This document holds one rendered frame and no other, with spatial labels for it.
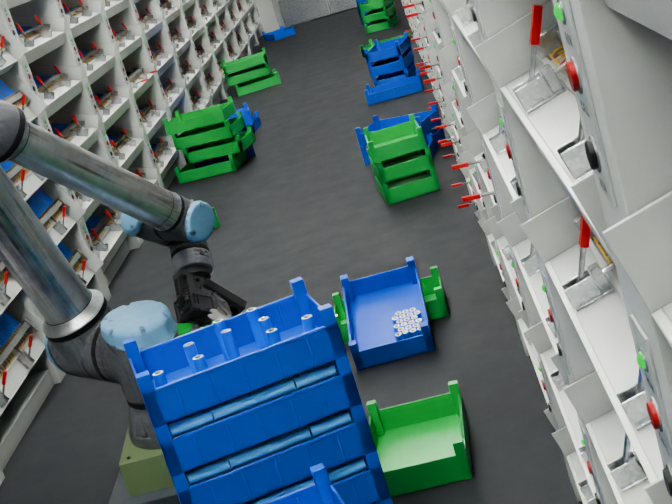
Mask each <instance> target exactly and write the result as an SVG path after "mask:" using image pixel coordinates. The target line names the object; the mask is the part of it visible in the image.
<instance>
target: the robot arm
mask: <svg viewBox="0 0 672 504"><path fill-rule="evenodd" d="M7 160H8V161H11V162H13V163H15V164H17V165H19V166H22V167H24V168H26V169H28V170H30V171H32V172H35V173H37V174H39V175H41V176H43V177H46V178H48V179H50V180H52V181H54V182H56V183H59V184H61V185H63V186H65V187H67V188H69V189H72V190H74V191H76V192H78V193H80V194H83V195H85V196H87V197H89V198H91V199H93V200H96V201H98V202H100V203H102V204H104V205H107V206H109V207H111V208H113V209H115V210H117V211H120V212H122V213H121V217H120V224H121V228H122V230H123V231H124V232H125V233H127V234H129V235H130V236H132V237H134V236H135V237H138V238H141V239H144V240H147V241H150V242H153V243H156V244H159V245H162V246H165V247H168V248H169V250H170V255H171V259H172V265H173V270H174V276H173V277H172V278H173V283H174V288H175V293H176V298H177V299H176V300H175V301H174V302H173V306H174V311H175V316H176V321H177V323H194V325H193V326H192V327H191V329H190V332H192V331H195V330H197V329H200V328H203V327H204V326H205V324H206V325H211V322H212V321H213V320H216V319H221V318H222V319H224V320H225V319H228V318H230V317H232V316H236V315H239V314H240V313H241V312H242V311H243V310H244V309H245V308H246V305H247V301H245V300H244V299H242V298H240V297H239V296H237V295H235V294H234V293H232V292H230V291H229V290H227V289H225V288H224V287H222V286H220V285H219V284H217V283H215V282H214V281H212V280H210V279H211V273H212V272H213V265H212V261H211V256H210V252H209V247H208V242H207V239H208V238H209V237H210V235H211V234H212V232H213V229H214V226H215V215H214V212H213V209H212V208H211V206H210V205H209V204H208V203H206V202H203V201H200V200H197V201H192V200H189V199H187V198H185V197H183V196H181V195H179V194H177V193H175V192H170V191H168V190H166V189H164V188H162V187H160V186H158V185H156V184H154V183H152V182H150V181H148V180H146V179H144V178H142V177H140V176H138V175H136V174H134V173H132V172H130V171H128V170H126V169H124V168H122V167H120V166H118V165H116V164H114V163H112V162H110V161H108V160H106V159H104V158H102V157H100V156H98V155H96V154H94V153H91V152H89V151H87V150H85V149H83V148H81V147H79V146H77V145H75V144H73V143H71V142H69V141H67V140H65V139H63V138H61V137H59V136H57V135H55V134H53V133H51V132H49V131H47V130H45V129H43V128H41V127H39V126H37V125H35V124H33V123H31V122H29V121H27V118H26V114H25V112H24V111H23V110H22V109H20V108H18V107H16V106H14V105H12V104H10V103H8V102H5V101H3V100H0V163H3V162H5V161H7ZM0 259H1V260H2V262H3V263H4V265H5V266H6V267H7V269H8V270H9V271H10V273H11V274H12V275H13V277H14V278H15V279H16V281H17V282H18V283H19V285H20V286H21V287H22V289H23V290H24V292H25V293H26V294H27V296H28V297H29V298H30V300H31V301H32V302H33V304H34V305H35V306H36V308H37V309H38V310H39V312H40V313H41V314H42V316H43V317H44V319H45V320H44V324H43V333H44V334H45V349H46V353H47V355H48V358H49V359H50V361H51V362H52V363H53V364H54V366H55V367H56V368H58V369H59V370H61V371H63V372H65V373H67V374H69V375H72V376H75V377H82V378H90V379H95V380H101V381H107V382H112V383H118V384H120V385H121V387H122V389H123V392H124V395H125V398H126V400H127V403H128V406H129V421H128V432H129V436H130V439H131V441H132V443H133V445H135V446H136V447H138V448H141V449H146V450H156V449H161V448H160V445H159V443H158V440H157V437H156V434H155V431H154V429H153V426H152V423H151V420H150V418H149V415H148V412H147V409H146V406H145V404H144V401H143V398H142V395H141V393H140V390H139V387H138V384H137V381H136V379H135V376H134V373H133V370H132V368H131V365H130V362H129V359H128V356H127V354H126V351H125V348H124V345H123V343H122V341H124V340H127V339H129V338H132V337H134V338H135V340H136V343H137V345H138V348H139V351H140V350H143V349H145V348H148V347H151V346H154V345H156V344H159V343H162V342H165V341H167V340H170V339H173V338H176V337H178V336H180V335H179V332H178V330H177V325H176V322H175V320H174V318H173V317H172V315H171V313H170V310H169V309H168V307H167V306H166V305H164V304H163V303H161V302H157V301H152V300H144V301H136V302H132V303H130V305H128V306H125V305H122V306H120V307H118V308H116V309H114V310H113V309H112V307H111V306H110V304H109V303H108V301H107V300H106V299H105V297H104V296H103V294H102V293H101V292H100V291H98V290H92V289H87V287H86V286H85V285H84V283H83V282H82V280H81V279H80V278H79V276H78V275H77V273H76V272H75V270H74V269H73V268H72V266H71V265H70V263H69V262H68V260H67V259H66V258H65V256H64V255H63V253H62V252H61V251H60V249H59V248H58V246H57V245H56V243H55V242H54V241H53V239H52V238H51V236H50V235H49V234H48V232H47V231H46V229H45V228H44V226H43V225H42V224H41V222H40V221H39V219H38V218H37V216H36V215H35V214H34V212H33V211H32V209H31V208H30V207H29V205H28V204H27V202H26V201H25V199H24V198H23V197H22V195H21V194H20V192H19V191H18V190H17V188H16V187H15V185H14V184H13V182H12V181H11V180H10V178H9V177H8V175H7V174H6V172H5V171H4V170H3V168H2V167H1V165H0ZM176 308H177V309H178V312H179V317H180V318H178V315H177V310H176Z"/></svg>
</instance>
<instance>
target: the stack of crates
mask: <svg viewBox="0 0 672 504"><path fill-rule="evenodd" d="M310 471H311V474H312V477H313V480H314V483H313V484H311V485H308V486H306V487H303V488H301V489H298V490H296V491H293V492H291V493H288V494H285V495H283V496H280V497H278V498H275V499H273V500H270V501H268V502H265V503H263V504H345V503H344V501H343V500H342V498H341V497H340V495H339V494H338V492H337V491H336V490H335V488H334V487H333V485H332V484H331V481H330V478H329V475H328V472H327V469H326V467H325V465H324V464H323V463H320V464H317V465H315V466H312V467H310Z"/></svg>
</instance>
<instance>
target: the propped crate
mask: <svg viewBox="0 0 672 504"><path fill-rule="evenodd" d="M406 262H407V266H404V267H400V268H396V269H393V270H389V271H385V272H381V273H378V274H374V275H370V276H367V277H363V278H359V279H356V280H352V281H349V278H348V275H347V274H345V275H341V276H340V280H341V283H342V286H343V295H344V303H345V311H346V318H347V326H348V334H349V342H348V343H349V348H350V351H351V354H352V357H353V359H354V362H355V365H356V368H357V370H359V369H363V368H367V367H371V366H375V365H378V364H382V363H386V362H390V361H394V360H397V359H401V358H405V357H409V356H413V355H416V354H420V353H424V352H428V351H432V350H435V345H434V341H433V335H432V332H431V327H430V322H429V318H428V313H427V309H426V304H425V299H424V295H423V291H422V286H421V281H420V278H419V274H418V271H417V268H416V264H415V261H414V258H413V256H411V257H407V258H406ZM412 307H415V308H416V310H420V311H421V315H422V318H423V322H420V323H419V324H420V329H421V332H422V335H418V336H414V337H410V338H406V339H403V340H399V341H396V338H395V332H394V328H393V326H394V325H393V322H392V317H394V316H395V312H397V311H401V312H402V311H403V310H404V309H408V310H409V309H410V308H412Z"/></svg>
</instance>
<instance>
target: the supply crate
mask: <svg viewBox="0 0 672 504"><path fill-rule="evenodd" d="M289 282H290V285H291V288H292V292H293V295H290V296H288V297H285V298H282V299H280V300H277V301H274V302H271V303H269V304H266V305H263V306H260V307H258V308H257V310H258V314H259V317H260V318H261V317H263V316H269V318H270V321H271V324H272V327H273V328H277V329H278V332H279V335H280V338H281V342H278V343H276V344H273V345H270V346H267V347H266V346H265V347H263V348H258V347H257V345H256V342H255V339H254V336H253V333H252V330H251V326H250V323H249V320H248V317H247V314H246V312H244V313H241V314H239V315H236V316H233V317H230V318H228V319H225V320H224V322H225V325H226V328H227V329H228V328H231V329H232V332H233V335H234V338H235V341H236V344H237V347H238V350H239V353H240V356H241V357H238V358H235V359H233V360H230V361H229V359H224V356H223V353H222V350H221V347H220V344H219V341H218V338H217V335H216V332H215V329H214V326H213V324H211V325H208V326H206V327H203V328H200V329H197V330H195V331H192V332H189V333H187V334H184V335H181V336H178V337H176V338H173V339H170V340H167V341H165V342H162V343H159V344H156V345H154V346H151V347H148V348H145V349H143V350H140V351H139V348H138V345H137V343H136V340H135V338H134V337H132V338H129V339H127V340H124V341H122V343H123V345H124V348H125V351H126V354H127V356H128V359H129V362H130V365H131V368H132V370H133V373H134V376H135V379H136V381H137V384H138V387H139V390H140V392H141V395H142V398H143V400H144V403H145V406H146V408H147V411H148V414H149V417H150V419H151V422H152V425H153V427H154V428H156V427H159V426H162V425H164V424H167V423H170V422H172V421H175V420H177V419H180V418H183V417H185V416H188V415H191V414H193V413H196V412H199V411H201V410H204V409H207V408H209V407H212V406H214V405H217V404H220V403H222V402H225V401H228V400H230V399H233V398H236V397H238V396H241V395H244V394H246V393H249V392H251V391H254V390H257V389H259V388H262V387H265V386H267V385H270V384H273V383H275V382H278V381H281V380H283V379H286V378H288V377H291V376H294V375H296V374H299V373H302V372H304V371H307V370H310V369H312V368H315V367H318V366H320V365H323V364H325V363H328V362H331V361H333V360H336V359H339V358H341V357H344V356H347V352H346V349H345V346H344V342H343V339H342V336H341V333H340V329H339V326H338V323H337V320H336V317H335V313H334V310H333V307H332V306H331V305H330V304H329V303H328V304H325V305H323V306H320V305H319V304H318V303H317V302H316V301H315V300H314V299H313V298H312V297H311V296H310V295H309V294H308V293H307V290H306V287H305V283H304V280H303V279H302V278H301V277H297V278H295V279H292V280H290V281H289ZM307 314H311V315H313V318H314V321H315V325H316V329H313V330H310V331H308V332H305V331H304V327H303V324H302V321H301V318H302V317H303V316H304V315H307ZM188 342H194V343H195V346H196V349H197V352H198V355H201V354H202V355H204V357H205V359H206V362H207V365H208V369H206V370H203V371H200V372H198V373H195V374H192V372H191V369H190V366H189V363H188V360H187V357H186V354H185V351H184V349H183V345H184V344H186V343H188ZM158 370H163V371H164V372H165V375H166V378H167V381H168V384H165V385H163V386H160V387H157V388H156V385H155V383H154V380H153V377H152V374H153V373H154V372H156V371H158Z"/></svg>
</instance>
